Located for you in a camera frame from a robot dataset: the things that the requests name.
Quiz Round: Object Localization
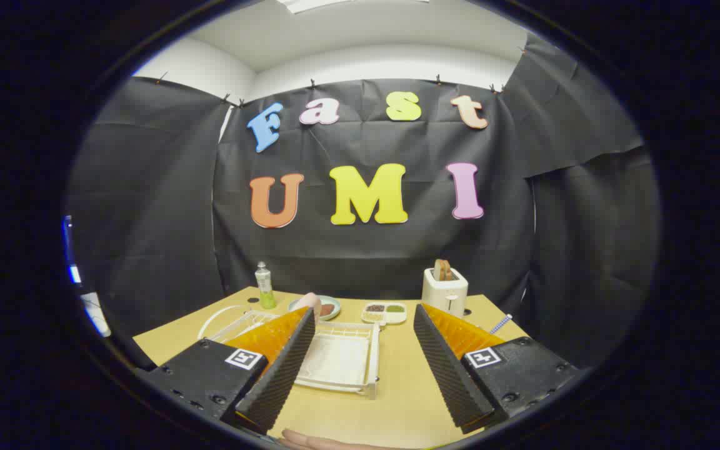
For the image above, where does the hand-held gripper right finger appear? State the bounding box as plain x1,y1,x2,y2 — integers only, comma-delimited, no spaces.
413,303,581,435

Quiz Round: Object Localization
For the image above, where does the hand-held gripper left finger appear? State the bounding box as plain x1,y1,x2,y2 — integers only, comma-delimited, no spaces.
137,306,317,435

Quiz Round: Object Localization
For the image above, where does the white wire dish rack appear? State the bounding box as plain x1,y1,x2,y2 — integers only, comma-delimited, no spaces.
197,305,381,399

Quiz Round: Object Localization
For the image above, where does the pink plate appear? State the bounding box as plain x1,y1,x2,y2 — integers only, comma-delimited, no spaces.
301,292,322,323

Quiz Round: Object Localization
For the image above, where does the small pale green plate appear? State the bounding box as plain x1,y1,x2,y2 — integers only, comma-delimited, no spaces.
288,295,342,321

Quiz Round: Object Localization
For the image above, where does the white divided condiment dish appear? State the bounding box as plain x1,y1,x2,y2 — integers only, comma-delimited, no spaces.
361,301,408,326

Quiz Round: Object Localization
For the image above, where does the green liquid bottle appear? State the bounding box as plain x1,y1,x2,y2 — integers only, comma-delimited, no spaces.
255,261,277,310

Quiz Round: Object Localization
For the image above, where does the white toaster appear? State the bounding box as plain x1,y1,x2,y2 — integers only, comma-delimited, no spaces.
422,267,469,318

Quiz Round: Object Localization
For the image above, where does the black backdrop cloth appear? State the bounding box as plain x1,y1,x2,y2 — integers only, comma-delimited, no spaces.
66,31,661,369

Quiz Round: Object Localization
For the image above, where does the bright screen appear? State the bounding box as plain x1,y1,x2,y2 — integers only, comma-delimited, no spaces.
63,216,111,338

